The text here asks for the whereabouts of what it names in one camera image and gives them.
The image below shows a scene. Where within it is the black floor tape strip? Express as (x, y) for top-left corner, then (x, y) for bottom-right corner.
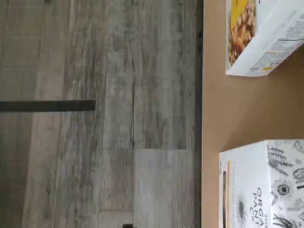
(0, 100), (96, 113)

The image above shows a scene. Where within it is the wooden shelf board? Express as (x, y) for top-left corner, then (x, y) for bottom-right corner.
(201, 0), (304, 228)

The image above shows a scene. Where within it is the white yellow Purely Elizabeth box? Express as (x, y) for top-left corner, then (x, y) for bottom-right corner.
(225, 0), (304, 77)

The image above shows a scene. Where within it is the black metal shelf rack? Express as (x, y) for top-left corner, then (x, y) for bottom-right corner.
(195, 0), (205, 228)

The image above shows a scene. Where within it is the white box yellow strip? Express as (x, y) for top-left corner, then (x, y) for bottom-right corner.
(218, 139), (304, 228)

